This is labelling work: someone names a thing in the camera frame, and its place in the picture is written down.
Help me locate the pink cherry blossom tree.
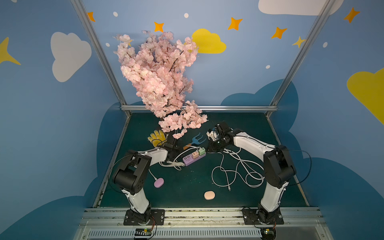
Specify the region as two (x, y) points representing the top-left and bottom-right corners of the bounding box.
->
(115, 32), (208, 139)

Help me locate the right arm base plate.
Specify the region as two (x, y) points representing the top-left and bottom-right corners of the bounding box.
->
(241, 207), (284, 225)

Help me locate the pink earbud case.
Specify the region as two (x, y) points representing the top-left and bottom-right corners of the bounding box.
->
(204, 191), (216, 201)

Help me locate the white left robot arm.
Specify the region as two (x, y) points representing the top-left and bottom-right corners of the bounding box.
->
(112, 136), (182, 217)

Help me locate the yellow white work glove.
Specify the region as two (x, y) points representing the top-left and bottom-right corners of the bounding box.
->
(148, 130), (168, 147)

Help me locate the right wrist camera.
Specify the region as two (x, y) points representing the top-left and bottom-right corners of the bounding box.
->
(207, 130), (219, 142)

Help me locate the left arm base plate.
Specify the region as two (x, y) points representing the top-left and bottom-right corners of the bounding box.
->
(123, 209), (165, 226)

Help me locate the green usb charger plug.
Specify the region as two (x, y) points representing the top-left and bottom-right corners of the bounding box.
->
(198, 148), (206, 156)

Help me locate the aluminium frame back rail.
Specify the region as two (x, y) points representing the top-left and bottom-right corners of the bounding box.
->
(121, 105), (278, 112)

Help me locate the blue garden hand fork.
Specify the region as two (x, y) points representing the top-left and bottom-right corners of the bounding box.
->
(183, 133), (206, 150)

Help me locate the purple earbud case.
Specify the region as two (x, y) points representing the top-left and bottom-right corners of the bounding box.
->
(154, 178), (165, 189)

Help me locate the aluminium frame post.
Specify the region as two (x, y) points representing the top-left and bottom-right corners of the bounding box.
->
(266, 0), (336, 119)
(71, 0), (127, 107)

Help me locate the white usb cable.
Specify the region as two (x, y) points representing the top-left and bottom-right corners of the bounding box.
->
(148, 146), (200, 181)

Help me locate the aluminium frame post right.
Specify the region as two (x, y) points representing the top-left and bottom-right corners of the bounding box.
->
(266, 0), (336, 119)

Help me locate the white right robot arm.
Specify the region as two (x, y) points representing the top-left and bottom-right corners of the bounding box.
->
(207, 122), (297, 213)

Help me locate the purple power strip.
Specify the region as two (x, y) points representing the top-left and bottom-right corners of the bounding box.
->
(183, 151), (206, 167)

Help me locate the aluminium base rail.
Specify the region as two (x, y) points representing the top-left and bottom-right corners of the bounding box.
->
(74, 207), (333, 240)

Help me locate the aluminium frame post left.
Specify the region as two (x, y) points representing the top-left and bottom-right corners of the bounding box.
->
(71, 0), (127, 107)

